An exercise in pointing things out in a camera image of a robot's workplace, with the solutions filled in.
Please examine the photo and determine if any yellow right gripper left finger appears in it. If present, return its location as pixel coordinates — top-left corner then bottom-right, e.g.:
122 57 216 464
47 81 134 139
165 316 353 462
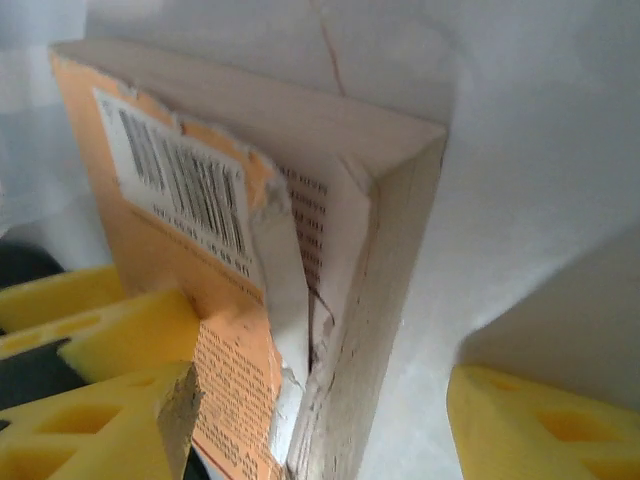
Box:
0 264 206 480

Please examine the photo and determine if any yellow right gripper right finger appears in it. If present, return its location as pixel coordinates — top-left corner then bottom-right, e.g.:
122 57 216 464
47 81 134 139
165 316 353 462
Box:
447 363 640 480

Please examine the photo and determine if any tan orange paperback book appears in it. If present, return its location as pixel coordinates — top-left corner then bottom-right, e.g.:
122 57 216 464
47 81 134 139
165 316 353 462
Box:
48 40 448 480

